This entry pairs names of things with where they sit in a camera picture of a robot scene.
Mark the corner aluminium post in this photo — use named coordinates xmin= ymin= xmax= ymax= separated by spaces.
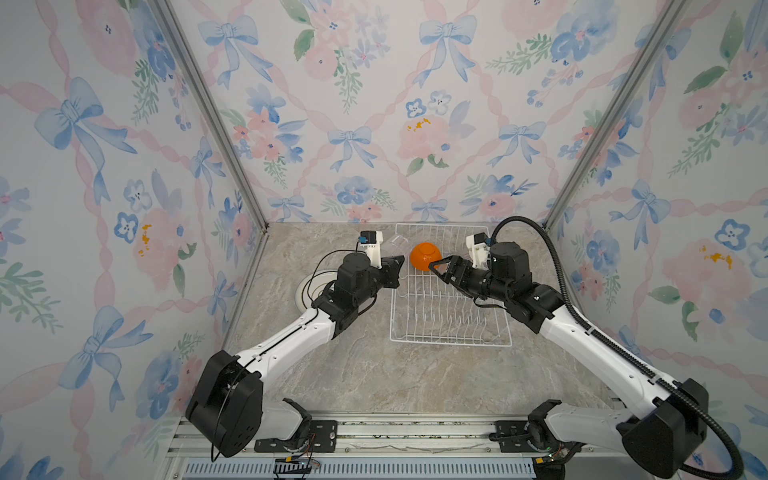
xmin=148 ymin=0 xmax=268 ymax=234
xmin=542 ymin=0 xmax=689 ymax=233

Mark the orange bowl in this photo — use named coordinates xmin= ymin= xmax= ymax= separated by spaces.
xmin=409 ymin=242 xmax=442 ymax=272

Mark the white wire dish rack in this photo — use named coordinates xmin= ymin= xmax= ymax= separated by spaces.
xmin=389 ymin=223 xmax=512 ymax=347

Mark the right corner aluminium post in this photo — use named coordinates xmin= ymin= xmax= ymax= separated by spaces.
xmin=542 ymin=0 xmax=689 ymax=233

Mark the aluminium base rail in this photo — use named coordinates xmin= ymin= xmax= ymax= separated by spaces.
xmin=155 ymin=412 xmax=649 ymax=479

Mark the left corner aluminium post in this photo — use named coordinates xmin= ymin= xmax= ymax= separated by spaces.
xmin=148 ymin=0 xmax=268 ymax=234

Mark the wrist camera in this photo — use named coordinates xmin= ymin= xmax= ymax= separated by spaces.
xmin=358 ymin=230 xmax=383 ymax=269
xmin=466 ymin=232 xmax=490 ymax=270

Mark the white plate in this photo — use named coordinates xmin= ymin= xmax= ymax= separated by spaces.
xmin=294 ymin=270 xmax=337 ymax=313

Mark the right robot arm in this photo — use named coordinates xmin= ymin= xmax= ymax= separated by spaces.
xmin=429 ymin=242 xmax=707 ymax=478

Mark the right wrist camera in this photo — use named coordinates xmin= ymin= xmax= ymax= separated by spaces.
xmin=466 ymin=232 xmax=490 ymax=270

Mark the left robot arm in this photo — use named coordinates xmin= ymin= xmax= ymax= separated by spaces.
xmin=185 ymin=252 xmax=405 ymax=461

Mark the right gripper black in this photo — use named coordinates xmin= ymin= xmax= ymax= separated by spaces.
xmin=429 ymin=257 xmax=512 ymax=307

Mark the clear glass cup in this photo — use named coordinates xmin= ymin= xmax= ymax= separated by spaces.
xmin=381 ymin=234 xmax=412 ymax=258

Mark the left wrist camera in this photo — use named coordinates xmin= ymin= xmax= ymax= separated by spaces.
xmin=358 ymin=230 xmax=383 ymax=269

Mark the black corrugated cable conduit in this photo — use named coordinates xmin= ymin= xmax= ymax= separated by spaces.
xmin=490 ymin=215 xmax=745 ymax=480

